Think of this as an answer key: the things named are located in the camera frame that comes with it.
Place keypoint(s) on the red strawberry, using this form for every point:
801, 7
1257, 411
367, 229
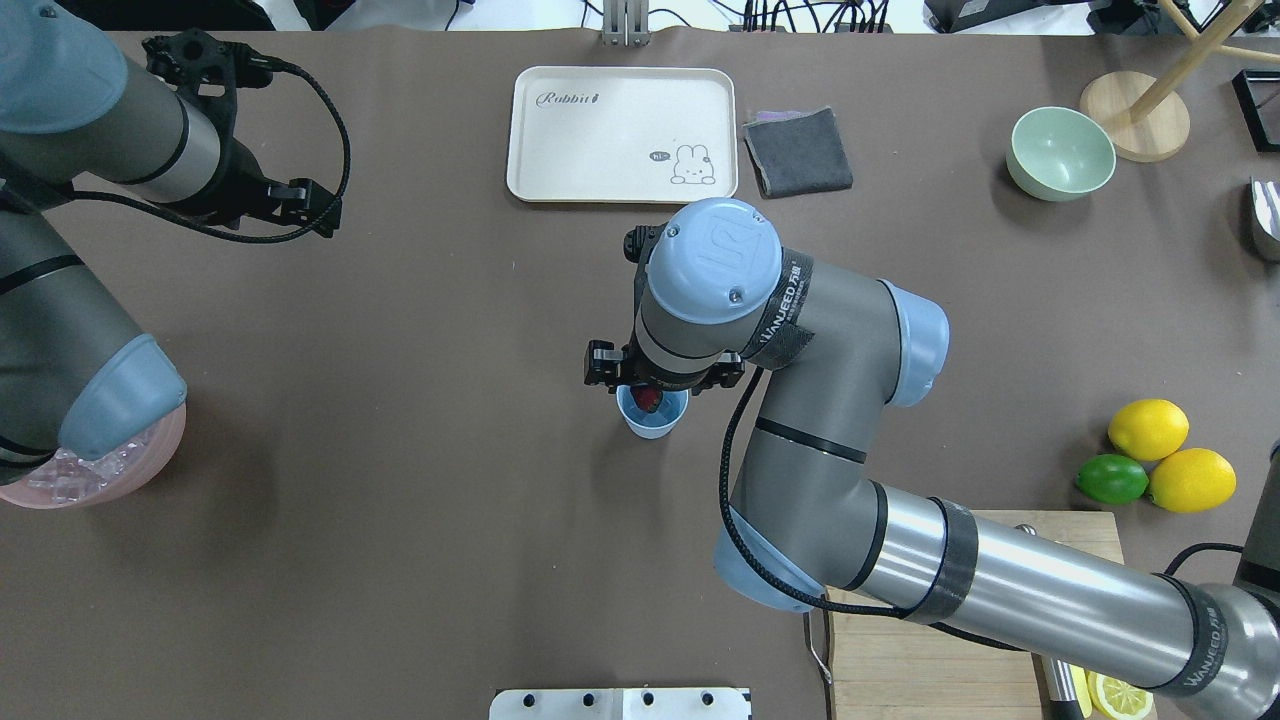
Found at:
647, 398

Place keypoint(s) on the aluminium frame post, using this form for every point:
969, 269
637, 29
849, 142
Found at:
625, 23

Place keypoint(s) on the green lime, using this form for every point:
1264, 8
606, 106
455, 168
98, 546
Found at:
1112, 478

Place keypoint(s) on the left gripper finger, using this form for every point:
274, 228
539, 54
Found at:
307, 196
311, 220

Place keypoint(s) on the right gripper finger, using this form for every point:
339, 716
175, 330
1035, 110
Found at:
607, 365

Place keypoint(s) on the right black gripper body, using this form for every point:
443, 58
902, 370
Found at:
603, 362

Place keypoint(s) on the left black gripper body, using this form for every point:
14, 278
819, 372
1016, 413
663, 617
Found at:
237, 182

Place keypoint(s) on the cream rabbit tray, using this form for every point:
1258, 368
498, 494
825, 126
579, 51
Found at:
659, 135

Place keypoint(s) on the steel ice scoop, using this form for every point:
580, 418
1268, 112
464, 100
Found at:
1264, 214

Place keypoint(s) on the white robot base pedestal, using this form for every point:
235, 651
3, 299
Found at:
623, 703

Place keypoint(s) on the grey folded cloth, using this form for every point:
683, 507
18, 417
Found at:
798, 152

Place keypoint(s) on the wooden cutting board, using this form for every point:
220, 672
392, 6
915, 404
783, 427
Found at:
876, 668

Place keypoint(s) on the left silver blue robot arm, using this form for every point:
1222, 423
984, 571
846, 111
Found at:
82, 121

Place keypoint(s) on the yellow lemon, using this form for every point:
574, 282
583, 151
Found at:
1149, 429
1192, 480

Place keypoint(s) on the wooden glass tree stand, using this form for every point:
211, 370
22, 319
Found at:
1141, 115

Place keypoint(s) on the pink bowl of ice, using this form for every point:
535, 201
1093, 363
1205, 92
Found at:
68, 481

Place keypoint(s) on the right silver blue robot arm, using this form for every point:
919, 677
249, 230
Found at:
715, 290

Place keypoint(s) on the mint green bowl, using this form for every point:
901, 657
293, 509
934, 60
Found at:
1058, 154

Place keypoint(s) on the light blue plastic cup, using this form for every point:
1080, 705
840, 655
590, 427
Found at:
672, 406

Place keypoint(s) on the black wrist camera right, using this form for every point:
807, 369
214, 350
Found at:
638, 244

